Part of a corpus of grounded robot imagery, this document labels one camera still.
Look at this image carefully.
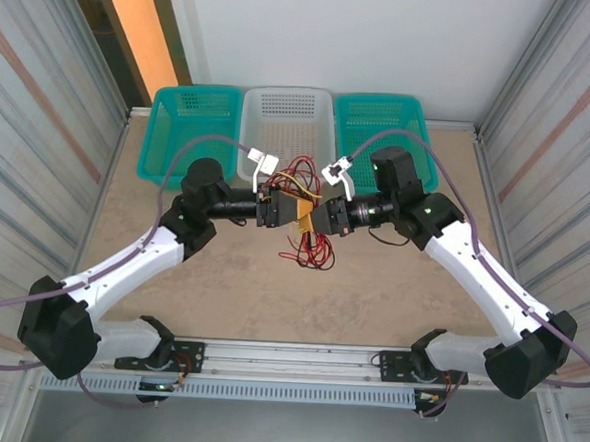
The teal plastic basket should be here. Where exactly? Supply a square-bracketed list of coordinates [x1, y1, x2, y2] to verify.
[328, 90, 445, 194]
[135, 80, 245, 194]

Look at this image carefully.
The white plastic basket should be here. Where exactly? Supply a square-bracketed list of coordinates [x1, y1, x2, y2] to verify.
[235, 83, 342, 194]

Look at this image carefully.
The orange door panel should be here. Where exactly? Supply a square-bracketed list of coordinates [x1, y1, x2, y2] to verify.
[91, 0, 184, 91]

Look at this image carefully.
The grey metal sheet panel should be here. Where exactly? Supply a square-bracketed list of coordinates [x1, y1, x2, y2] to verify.
[20, 364, 574, 442]

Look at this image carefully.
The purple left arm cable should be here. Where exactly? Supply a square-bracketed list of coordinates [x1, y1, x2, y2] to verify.
[0, 121, 254, 418]

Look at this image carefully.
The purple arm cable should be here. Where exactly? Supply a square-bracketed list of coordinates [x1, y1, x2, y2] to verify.
[0, 121, 254, 418]
[332, 125, 590, 429]

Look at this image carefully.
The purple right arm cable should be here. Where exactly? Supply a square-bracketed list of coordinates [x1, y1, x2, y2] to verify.
[332, 125, 590, 429]

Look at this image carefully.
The aluminium enclosure frame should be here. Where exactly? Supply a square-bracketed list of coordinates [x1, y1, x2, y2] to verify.
[126, 101, 483, 143]

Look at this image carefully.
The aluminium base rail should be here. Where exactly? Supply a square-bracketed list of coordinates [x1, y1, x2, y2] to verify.
[83, 325, 564, 399]

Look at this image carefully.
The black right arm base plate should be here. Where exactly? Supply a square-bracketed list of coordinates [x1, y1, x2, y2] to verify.
[377, 349, 471, 388]

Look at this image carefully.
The dark brown door frame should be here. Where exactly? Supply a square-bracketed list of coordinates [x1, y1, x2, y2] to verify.
[54, 0, 198, 110]

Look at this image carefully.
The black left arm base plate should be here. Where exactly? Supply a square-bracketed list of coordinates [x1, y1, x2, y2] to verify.
[115, 336, 206, 376]

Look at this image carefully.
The grey slotted cable duct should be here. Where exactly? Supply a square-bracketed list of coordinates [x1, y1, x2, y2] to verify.
[38, 365, 419, 415]

